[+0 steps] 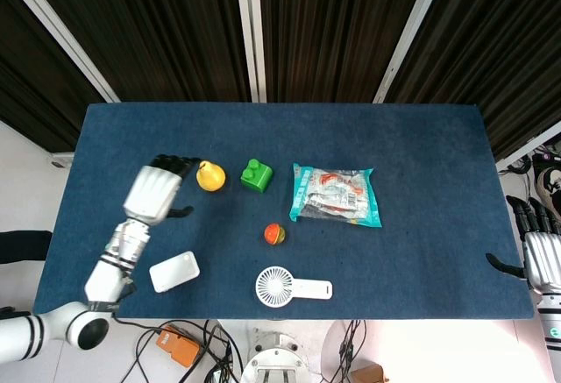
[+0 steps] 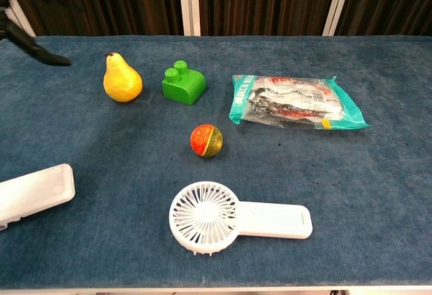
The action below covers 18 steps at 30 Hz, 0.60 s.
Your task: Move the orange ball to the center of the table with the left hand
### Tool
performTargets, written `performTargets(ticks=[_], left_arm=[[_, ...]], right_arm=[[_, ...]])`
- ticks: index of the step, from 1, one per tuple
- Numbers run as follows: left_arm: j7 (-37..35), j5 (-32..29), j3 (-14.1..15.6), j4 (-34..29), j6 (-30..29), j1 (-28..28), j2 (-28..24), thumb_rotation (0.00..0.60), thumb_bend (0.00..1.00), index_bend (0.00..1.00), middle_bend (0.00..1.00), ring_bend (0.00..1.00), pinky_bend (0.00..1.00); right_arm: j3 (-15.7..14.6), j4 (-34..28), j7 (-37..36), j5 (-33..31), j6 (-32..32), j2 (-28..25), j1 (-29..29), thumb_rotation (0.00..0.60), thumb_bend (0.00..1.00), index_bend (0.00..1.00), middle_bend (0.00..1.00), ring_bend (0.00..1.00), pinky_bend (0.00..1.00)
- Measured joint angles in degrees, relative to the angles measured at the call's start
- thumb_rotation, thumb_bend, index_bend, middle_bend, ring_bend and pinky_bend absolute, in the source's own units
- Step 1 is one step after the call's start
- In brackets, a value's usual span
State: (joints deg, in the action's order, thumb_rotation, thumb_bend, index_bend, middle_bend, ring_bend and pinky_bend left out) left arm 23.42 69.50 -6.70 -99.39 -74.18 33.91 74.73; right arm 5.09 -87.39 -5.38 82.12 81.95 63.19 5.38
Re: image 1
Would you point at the blue table cloth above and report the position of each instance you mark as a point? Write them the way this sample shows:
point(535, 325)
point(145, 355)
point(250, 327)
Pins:
point(307, 137)

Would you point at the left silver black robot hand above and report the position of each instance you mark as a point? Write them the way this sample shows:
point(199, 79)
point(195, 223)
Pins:
point(153, 194)

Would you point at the black white sneaker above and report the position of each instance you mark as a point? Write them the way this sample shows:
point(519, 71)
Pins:
point(550, 183)

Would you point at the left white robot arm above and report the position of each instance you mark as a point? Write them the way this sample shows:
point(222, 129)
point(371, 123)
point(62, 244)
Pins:
point(87, 286)

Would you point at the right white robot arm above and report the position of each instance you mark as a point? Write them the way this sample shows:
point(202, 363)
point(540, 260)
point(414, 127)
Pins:
point(551, 321)

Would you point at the robot base column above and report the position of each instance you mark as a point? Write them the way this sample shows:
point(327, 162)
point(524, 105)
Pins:
point(274, 361)

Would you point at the teal snack bag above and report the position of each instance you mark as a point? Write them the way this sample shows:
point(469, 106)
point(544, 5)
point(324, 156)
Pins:
point(335, 196)

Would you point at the brown cardboard box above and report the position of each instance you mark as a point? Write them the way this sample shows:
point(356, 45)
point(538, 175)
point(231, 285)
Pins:
point(370, 374)

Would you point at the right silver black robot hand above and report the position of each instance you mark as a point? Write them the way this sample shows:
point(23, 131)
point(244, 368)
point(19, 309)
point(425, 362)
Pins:
point(541, 251)

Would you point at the white power bank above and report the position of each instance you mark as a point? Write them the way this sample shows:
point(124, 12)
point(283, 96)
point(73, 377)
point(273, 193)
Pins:
point(174, 271)

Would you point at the orange ball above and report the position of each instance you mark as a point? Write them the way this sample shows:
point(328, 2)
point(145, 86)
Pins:
point(275, 233)

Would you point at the yellow toy pear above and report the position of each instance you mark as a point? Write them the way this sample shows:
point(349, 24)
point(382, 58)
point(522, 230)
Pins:
point(211, 177)

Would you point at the orange box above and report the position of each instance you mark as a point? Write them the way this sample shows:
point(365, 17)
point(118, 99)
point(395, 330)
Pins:
point(177, 344)

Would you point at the green toy building block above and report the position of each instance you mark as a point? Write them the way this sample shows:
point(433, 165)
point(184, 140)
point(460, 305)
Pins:
point(256, 175)

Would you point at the white handheld fan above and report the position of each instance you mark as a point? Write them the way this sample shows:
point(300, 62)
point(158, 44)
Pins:
point(285, 287)

